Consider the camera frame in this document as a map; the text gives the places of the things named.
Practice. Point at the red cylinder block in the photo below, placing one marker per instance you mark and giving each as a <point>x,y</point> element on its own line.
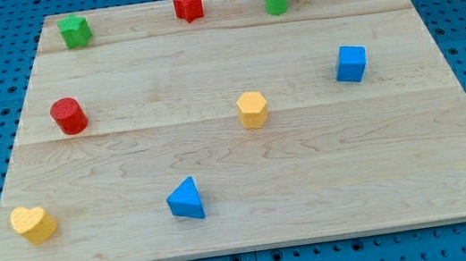
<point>69,115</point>

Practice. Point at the red star block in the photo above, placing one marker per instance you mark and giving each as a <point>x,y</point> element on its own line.
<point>188,10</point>

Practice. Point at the blue cube block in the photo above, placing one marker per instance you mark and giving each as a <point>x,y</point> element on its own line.
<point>351,63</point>

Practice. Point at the yellow heart block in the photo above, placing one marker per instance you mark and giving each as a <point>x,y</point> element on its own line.
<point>35,225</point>

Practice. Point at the wooden board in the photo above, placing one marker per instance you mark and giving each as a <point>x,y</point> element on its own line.
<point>334,160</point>

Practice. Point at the yellow hexagon block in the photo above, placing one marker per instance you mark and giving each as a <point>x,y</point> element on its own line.
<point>252,110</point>

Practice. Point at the green star block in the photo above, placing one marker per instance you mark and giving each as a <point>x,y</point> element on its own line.
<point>75,31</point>

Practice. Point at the blue triangle block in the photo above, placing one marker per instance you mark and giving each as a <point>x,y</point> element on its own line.
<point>185,200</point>

